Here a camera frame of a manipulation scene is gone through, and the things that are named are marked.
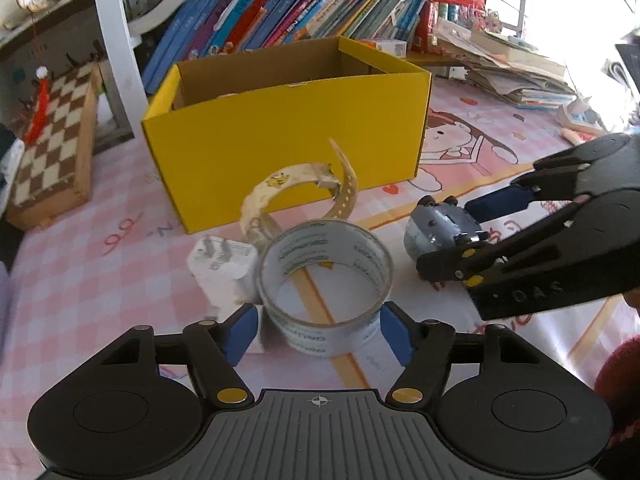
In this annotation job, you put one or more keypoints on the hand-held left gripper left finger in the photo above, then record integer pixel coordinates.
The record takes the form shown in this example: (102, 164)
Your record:
(242, 332)

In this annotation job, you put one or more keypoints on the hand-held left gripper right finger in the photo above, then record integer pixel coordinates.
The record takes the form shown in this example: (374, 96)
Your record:
(395, 332)

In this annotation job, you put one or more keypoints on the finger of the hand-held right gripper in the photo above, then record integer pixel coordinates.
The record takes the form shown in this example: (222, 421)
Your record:
(450, 262)
(500, 202)

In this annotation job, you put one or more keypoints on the grey round toy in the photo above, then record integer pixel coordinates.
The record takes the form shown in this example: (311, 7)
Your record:
(440, 225)

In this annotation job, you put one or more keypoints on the white plug charger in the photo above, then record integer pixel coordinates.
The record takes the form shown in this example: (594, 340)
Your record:
(225, 275)

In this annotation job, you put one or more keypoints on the clear packing tape roll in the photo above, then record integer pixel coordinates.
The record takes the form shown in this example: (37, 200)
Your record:
(325, 340)

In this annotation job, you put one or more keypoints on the yellow cardboard box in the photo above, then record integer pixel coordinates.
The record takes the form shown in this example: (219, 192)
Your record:
(300, 135)

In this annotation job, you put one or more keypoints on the pink checkered desktop mat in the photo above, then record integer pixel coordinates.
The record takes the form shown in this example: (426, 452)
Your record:
(125, 285)

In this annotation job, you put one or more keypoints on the pink booklet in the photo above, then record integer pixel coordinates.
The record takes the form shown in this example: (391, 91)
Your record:
(580, 136)

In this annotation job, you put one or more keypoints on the white power strip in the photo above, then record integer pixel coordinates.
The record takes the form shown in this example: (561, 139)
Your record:
(582, 117)

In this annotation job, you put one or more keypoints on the person's red clothing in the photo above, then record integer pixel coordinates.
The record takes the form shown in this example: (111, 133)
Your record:
(620, 390)

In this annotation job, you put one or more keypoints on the stack of papers and books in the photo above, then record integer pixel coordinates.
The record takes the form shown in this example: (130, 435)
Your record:
(510, 70)

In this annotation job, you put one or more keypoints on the small white adapter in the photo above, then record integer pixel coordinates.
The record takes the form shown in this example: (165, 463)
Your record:
(456, 73)

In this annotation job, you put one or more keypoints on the small white carton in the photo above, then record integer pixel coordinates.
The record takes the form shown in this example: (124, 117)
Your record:
(385, 46)

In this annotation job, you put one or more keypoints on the red book box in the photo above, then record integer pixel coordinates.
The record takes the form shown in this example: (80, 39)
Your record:
(450, 0)

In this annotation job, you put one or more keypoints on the wooden chessboard box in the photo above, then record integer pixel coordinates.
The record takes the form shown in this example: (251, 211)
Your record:
(50, 135)

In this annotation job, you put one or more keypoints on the row of colourful books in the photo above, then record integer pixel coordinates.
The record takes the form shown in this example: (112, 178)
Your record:
(260, 15)

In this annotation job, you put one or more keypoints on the red tassel with white ball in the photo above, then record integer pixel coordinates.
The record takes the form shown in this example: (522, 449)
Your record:
(40, 105)

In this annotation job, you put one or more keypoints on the white desk shelf frame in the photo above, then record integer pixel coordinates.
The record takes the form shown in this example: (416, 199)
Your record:
(117, 50)

